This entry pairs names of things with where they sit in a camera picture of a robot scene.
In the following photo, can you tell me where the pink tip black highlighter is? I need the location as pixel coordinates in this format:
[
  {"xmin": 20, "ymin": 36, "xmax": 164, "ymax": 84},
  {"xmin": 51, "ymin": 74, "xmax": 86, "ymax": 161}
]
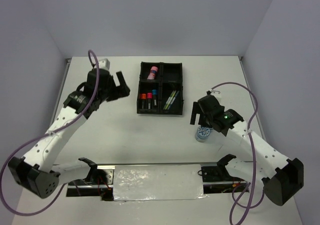
[{"xmin": 146, "ymin": 98, "xmax": 153, "ymax": 110}]

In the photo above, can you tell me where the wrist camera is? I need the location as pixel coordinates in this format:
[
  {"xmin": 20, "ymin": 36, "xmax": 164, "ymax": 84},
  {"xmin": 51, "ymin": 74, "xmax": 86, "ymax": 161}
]
[
  {"xmin": 96, "ymin": 58, "xmax": 110, "ymax": 72},
  {"xmin": 206, "ymin": 89, "xmax": 221, "ymax": 97}
]

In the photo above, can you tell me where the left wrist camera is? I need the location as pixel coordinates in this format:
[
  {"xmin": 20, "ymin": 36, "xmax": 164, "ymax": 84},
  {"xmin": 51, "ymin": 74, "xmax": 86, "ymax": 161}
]
[{"xmin": 96, "ymin": 58, "xmax": 110, "ymax": 72}]

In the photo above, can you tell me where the orange tip black highlighter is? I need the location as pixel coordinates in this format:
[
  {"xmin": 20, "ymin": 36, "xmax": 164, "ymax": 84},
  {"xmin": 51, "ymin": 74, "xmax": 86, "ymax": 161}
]
[{"xmin": 139, "ymin": 99, "xmax": 146, "ymax": 110}]

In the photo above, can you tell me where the blue tip black highlighter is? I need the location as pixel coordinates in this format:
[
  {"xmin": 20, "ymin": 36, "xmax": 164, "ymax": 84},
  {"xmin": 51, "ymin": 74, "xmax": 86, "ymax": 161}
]
[{"xmin": 152, "ymin": 94, "xmax": 158, "ymax": 108}]

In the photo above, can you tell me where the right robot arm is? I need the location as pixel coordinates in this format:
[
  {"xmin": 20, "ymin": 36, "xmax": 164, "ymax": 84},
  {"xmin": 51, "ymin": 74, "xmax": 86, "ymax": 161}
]
[{"xmin": 190, "ymin": 94, "xmax": 304, "ymax": 206}]

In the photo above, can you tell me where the blue slim pen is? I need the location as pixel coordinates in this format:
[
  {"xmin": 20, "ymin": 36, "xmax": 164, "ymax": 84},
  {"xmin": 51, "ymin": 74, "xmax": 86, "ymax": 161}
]
[{"xmin": 171, "ymin": 91, "xmax": 180, "ymax": 104}]

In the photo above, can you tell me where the orange highlighter cap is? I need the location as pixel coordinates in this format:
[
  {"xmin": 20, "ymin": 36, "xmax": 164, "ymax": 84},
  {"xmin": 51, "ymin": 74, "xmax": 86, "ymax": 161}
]
[{"xmin": 140, "ymin": 93, "xmax": 147, "ymax": 100}]

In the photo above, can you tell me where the green slim pen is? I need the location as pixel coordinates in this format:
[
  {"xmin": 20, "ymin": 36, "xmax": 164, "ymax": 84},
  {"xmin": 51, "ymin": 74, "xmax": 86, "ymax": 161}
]
[{"xmin": 168, "ymin": 90, "xmax": 177, "ymax": 104}]

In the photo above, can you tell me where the black compartment tray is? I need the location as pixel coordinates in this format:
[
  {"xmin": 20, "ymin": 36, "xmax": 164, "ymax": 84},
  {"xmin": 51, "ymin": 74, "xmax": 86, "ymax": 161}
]
[{"xmin": 136, "ymin": 62, "xmax": 184, "ymax": 116}]

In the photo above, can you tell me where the pink highlighter cap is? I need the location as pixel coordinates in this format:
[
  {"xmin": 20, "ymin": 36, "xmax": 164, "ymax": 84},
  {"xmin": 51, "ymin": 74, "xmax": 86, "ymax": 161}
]
[{"xmin": 147, "ymin": 93, "xmax": 153, "ymax": 99}]

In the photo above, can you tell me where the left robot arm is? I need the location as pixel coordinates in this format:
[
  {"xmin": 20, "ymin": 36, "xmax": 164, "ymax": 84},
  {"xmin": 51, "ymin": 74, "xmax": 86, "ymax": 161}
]
[{"xmin": 8, "ymin": 68, "xmax": 130, "ymax": 199}]

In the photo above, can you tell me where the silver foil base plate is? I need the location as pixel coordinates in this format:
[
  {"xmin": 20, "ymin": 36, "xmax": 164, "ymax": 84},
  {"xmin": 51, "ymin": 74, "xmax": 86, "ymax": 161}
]
[{"xmin": 113, "ymin": 164, "xmax": 206, "ymax": 201}]

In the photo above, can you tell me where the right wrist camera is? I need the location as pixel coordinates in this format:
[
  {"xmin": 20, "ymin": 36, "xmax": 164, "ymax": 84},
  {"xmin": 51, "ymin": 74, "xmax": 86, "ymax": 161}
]
[{"xmin": 206, "ymin": 89, "xmax": 221, "ymax": 97}]

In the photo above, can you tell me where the pink bottle of pens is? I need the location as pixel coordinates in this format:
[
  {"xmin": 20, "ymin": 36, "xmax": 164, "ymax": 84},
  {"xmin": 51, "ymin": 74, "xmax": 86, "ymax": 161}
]
[{"xmin": 147, "ymin": 66, "xmax": 159, "ymax": 80}]

